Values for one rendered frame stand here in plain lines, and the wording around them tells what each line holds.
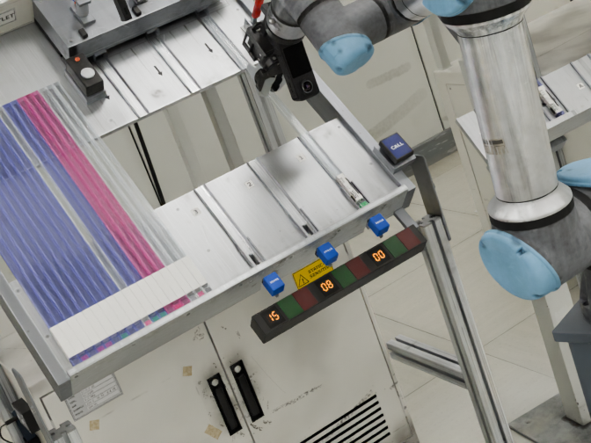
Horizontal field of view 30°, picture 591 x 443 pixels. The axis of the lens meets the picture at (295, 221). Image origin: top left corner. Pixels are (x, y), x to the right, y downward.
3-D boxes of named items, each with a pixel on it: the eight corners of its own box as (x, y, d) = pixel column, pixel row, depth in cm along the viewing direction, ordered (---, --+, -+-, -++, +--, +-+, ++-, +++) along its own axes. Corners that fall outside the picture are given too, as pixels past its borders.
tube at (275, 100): (368, 208, 191) (370, 205, 190) (362, 212, 190) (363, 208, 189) (209, 18, 210) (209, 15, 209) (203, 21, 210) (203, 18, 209)
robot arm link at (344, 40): (400, 32, 171) (359, -21, 173) (344, 60, 166) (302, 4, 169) (384, 59, 178) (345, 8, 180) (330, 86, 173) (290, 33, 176)
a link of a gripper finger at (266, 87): (249, 75, 203) (261, 47, 195) (266, 100, 202) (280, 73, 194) (236, 81, 202) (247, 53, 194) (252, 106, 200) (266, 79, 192)
